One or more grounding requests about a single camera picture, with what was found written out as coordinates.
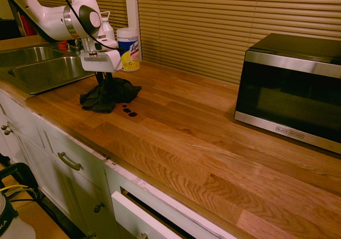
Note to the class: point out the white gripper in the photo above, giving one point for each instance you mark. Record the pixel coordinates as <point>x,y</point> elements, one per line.
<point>100,61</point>

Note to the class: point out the dark green cloth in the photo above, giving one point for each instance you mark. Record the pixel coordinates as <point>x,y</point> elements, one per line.
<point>112,97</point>

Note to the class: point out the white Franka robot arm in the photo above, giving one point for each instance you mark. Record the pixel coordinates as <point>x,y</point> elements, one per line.
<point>53,20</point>

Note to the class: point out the disinfecting wipes canister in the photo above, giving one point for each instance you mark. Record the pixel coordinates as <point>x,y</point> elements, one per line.
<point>130,52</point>

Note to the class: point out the small red object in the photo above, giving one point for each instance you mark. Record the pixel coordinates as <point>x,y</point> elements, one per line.
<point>62,46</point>

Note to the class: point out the stainless steel sink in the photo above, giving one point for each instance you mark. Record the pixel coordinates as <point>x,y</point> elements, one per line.
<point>40,68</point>

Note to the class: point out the red background object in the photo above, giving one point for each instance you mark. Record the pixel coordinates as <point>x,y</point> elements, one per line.
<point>28,25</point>

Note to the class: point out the white kitchen cabinet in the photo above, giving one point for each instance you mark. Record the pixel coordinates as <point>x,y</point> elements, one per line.
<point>53,175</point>

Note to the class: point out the round metal cabinet knob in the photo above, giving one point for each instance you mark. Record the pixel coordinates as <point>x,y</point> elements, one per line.
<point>4,127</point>
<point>8,132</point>
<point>99,207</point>

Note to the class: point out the wide beige window blind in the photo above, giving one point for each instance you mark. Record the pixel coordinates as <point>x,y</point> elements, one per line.
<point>226,25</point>

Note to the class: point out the white open drawer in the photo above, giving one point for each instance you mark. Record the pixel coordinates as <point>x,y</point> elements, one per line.
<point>133,217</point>

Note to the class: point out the black steel microwave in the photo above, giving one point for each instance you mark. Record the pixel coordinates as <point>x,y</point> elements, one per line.
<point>287,95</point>

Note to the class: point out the white window frame post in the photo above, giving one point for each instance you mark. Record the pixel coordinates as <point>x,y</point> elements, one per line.
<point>131,7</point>

